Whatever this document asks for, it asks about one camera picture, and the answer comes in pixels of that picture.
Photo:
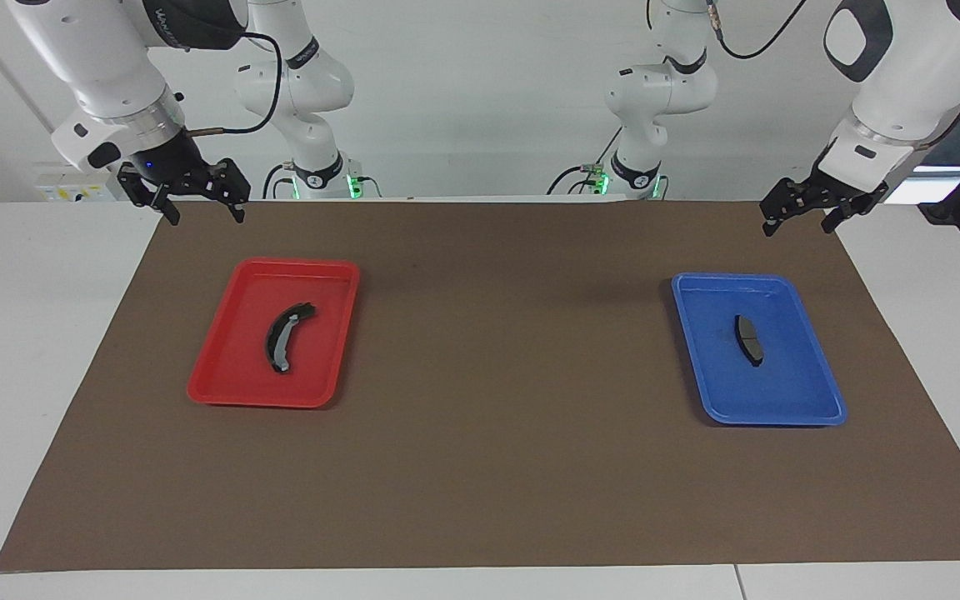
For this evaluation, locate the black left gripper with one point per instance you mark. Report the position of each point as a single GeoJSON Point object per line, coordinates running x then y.
{"type": "Point", "coordinates": [813, 193]}

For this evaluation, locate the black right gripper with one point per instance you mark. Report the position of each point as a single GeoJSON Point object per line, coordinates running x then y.
{"type": "Point", "coordinates": [172, 167]}

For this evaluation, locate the red plastic tray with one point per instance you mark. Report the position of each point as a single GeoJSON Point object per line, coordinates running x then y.
{"type": "Point", "coordinates": [238, 375]}

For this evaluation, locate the curved brake shoe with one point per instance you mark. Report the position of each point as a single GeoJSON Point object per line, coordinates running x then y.
{"type": "Point", "coordinates": [274, 343]}

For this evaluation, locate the blue plastic tray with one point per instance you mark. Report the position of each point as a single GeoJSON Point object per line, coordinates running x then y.
{"type": "Point", "coordinates": [788, 392]}

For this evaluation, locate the brown table mat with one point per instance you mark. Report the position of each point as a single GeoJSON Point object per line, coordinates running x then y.
{"type": "Point", "coordinates": [480, 467]}

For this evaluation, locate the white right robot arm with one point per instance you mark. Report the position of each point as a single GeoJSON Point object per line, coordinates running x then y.
{"type": "Point", "coordinates": [105, 67]}

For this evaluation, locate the white wall socket box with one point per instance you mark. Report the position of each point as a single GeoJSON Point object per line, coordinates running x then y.
{"type": "Point", "coordinates": [72, 192]}

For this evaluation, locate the small dark brake pad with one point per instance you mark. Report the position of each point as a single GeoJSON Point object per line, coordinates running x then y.
{"type": "Point", "coordinates": [749, 340]}

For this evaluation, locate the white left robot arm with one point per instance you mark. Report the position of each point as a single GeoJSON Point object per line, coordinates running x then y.
{"type": "Point", "coordinates": [905, 75]}

